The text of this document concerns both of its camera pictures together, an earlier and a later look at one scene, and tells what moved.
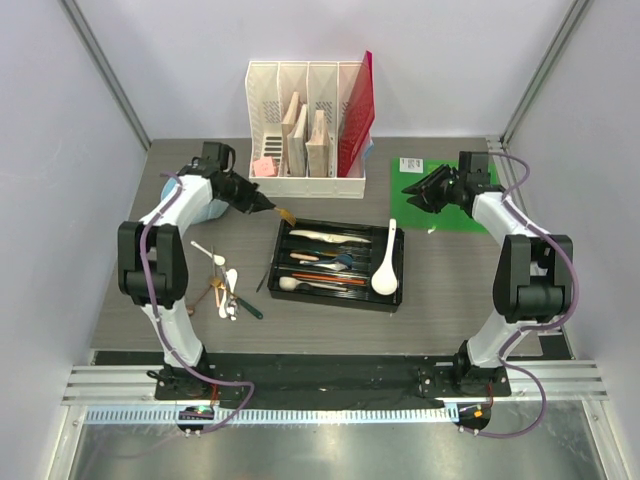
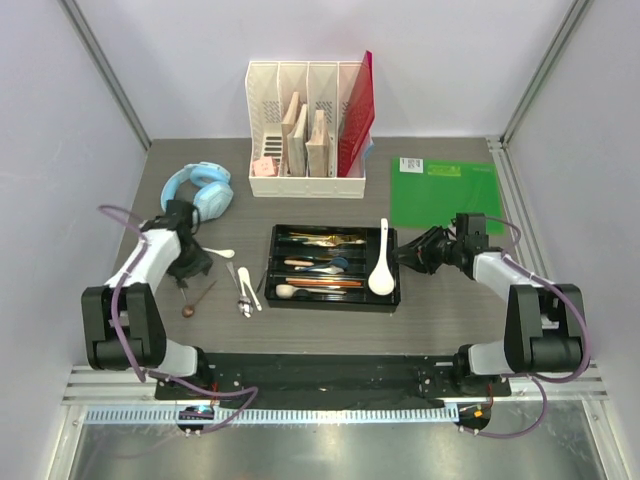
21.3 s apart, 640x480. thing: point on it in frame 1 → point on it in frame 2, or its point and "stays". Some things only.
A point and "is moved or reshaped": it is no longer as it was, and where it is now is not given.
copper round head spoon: [191, 308] stays
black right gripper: [429, 201] → [419, 251]
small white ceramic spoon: [290, 283] is moved or reshaped
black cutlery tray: [351, 265] stays
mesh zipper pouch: [369, 148] stays
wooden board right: [318, 148] stays
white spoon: [232, 277] → [244, 277]
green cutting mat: [406, 215] stays
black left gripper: [254, 200] → [202, 262]
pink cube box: [264, 167] stays
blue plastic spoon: [342, 258] is moved or reshaped
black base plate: [312, 376] stays
